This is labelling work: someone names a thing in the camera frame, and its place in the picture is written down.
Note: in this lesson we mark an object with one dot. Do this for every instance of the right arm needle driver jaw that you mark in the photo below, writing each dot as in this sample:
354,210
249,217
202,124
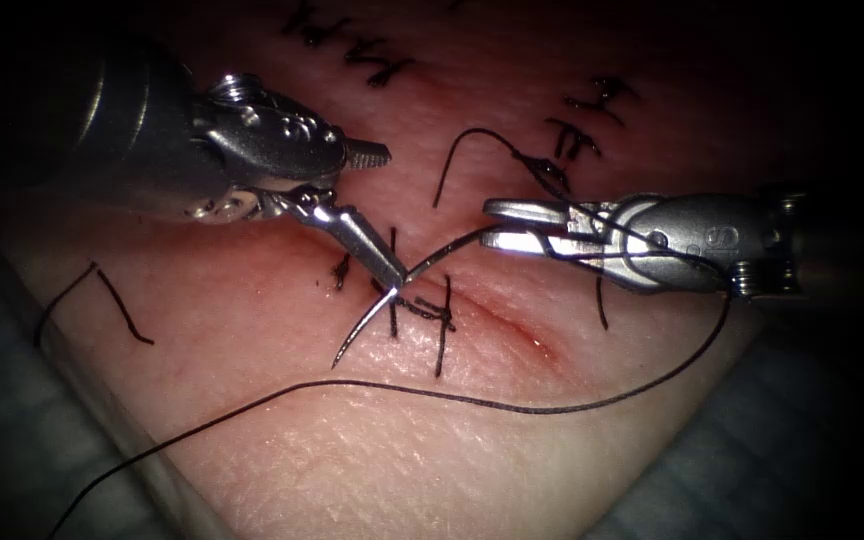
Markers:
529,212
522,241

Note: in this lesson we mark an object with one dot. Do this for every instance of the curved steel needle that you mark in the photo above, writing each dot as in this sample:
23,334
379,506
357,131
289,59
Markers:
439,255

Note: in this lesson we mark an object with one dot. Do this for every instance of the dark left arm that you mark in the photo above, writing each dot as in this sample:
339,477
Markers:
124,135

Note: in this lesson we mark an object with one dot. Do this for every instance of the short black thread piece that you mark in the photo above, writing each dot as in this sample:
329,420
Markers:
121,310

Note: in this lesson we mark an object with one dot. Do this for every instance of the left arm needle driver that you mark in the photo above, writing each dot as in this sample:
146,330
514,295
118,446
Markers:
274,142

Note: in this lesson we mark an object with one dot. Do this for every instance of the tissue pad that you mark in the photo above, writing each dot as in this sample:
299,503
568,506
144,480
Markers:
327,465

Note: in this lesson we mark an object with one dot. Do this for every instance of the black stitching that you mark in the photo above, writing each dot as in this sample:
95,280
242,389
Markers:
574,139
383,73
443,330

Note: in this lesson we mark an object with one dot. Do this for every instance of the right arm needle driver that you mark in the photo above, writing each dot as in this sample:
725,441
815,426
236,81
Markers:
702,240

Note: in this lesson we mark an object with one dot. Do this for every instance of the left arm needle driver jaw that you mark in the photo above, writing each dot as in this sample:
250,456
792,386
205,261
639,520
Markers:
366,154
357,232

